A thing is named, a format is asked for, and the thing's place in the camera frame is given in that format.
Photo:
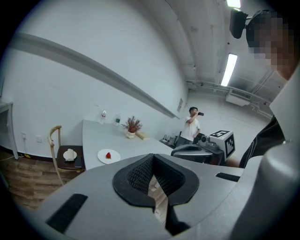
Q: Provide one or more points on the dried red plant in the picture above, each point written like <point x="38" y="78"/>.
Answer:
<point x="132" y="124"/>

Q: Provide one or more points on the white wall socket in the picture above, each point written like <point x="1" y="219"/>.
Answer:
<point x="24" y="136"/>
<point x="39" y="138"/>

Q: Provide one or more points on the white air conditioner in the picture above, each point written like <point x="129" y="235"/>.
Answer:
<point x="239" y="97"/>

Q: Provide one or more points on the ceiling tube light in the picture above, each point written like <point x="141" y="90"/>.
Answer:
<point x="233" y="2"/>
<point x="229" y="70"/>

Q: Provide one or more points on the person's right forearm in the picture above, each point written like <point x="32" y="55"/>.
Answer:
<point x="234" y="162"/>

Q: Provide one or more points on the white shell-shaped dish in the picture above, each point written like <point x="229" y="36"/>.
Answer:
<point x="69" y="154"/>

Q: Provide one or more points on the white wavy vase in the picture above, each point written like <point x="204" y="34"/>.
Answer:
<point x="130" y="135"/>

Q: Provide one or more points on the yellow power strip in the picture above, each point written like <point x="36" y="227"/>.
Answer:
<point x="25" y="155"/>

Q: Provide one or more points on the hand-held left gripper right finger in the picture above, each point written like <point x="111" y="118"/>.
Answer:
<point x="211" y="187"/>

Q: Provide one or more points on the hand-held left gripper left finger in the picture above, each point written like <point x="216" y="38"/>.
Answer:
<point x="98" y="211"/>

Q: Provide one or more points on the white plate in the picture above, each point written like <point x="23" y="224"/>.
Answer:
<point x="116" y="157"/>

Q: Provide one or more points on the black phone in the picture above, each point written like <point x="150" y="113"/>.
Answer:
<point x="78" y="162"/>

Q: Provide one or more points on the red strawberry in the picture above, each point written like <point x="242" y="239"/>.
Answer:
<point x="108" y="155"/>

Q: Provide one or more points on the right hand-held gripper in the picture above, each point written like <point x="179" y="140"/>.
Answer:
<point x="222" y="145"/>

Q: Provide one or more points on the clear bottle with red label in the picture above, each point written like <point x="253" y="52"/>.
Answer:
<point x="103" y="117"/>

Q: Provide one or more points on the wall poster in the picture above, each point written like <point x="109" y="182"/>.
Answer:
<point x="180" y="105"/>

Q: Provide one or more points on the white router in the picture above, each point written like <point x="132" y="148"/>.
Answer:
<point x="167" y="138"/>

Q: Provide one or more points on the black drink bottle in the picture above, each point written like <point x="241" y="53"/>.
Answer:
<point x="201" y="114"/>

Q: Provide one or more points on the wooden block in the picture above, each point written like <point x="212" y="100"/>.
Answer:
<point x="143" y="136"/>

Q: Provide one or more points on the clear bottle with green label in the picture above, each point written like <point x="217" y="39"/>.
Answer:
<point x="117" y="120"/>

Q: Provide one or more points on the black head-worn camera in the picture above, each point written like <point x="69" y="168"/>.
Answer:
<point x="237" y="23"/>

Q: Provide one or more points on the grey wall trunking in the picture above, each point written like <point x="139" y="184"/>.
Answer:
<point x="93" y="68"/>

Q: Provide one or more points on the wooden chair with dark seat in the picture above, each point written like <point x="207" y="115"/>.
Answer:
<point x="68" y="165"/>

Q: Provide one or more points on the black printed t-shirt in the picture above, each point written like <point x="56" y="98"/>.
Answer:
<point x="264" y="140"/>

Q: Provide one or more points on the person's head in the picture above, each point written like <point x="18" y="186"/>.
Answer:
<point x="276" y="39"/>

